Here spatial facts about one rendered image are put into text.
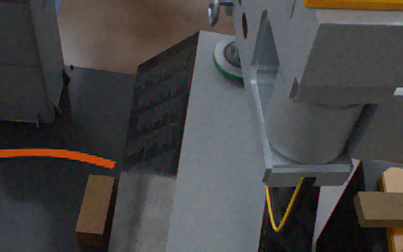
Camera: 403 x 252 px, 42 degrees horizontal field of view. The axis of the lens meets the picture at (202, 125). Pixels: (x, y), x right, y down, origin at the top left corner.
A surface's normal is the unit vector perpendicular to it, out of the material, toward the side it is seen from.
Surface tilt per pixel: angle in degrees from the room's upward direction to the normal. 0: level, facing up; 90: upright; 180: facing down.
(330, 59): 90
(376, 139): 90
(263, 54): 90
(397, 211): 0
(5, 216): 0
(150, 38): 0
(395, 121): 90
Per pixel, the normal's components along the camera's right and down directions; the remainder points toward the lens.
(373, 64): 0.07, 0.77
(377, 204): 0.09, -0.64
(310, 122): -0.34, 0.70
